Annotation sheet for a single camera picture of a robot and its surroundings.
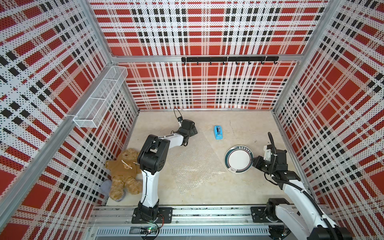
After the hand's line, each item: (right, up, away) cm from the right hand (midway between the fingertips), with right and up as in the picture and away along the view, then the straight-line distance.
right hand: (253, 159), depth 84 cm
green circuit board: (-55, -30, -15) cm, 64 cm away
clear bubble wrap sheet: (-34, -4, +7) cm, 35 cm away
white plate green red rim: (-6, -2, +8) cm, 11 cm away
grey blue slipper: (-82, -14, -4) cm, 83 cm away
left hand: (-37, +16, +21) cm, 45 cm away
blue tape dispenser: (-17, +15, +20) cm, 30 cm away
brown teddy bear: (-72, -6, -3) cm, 72 cm away
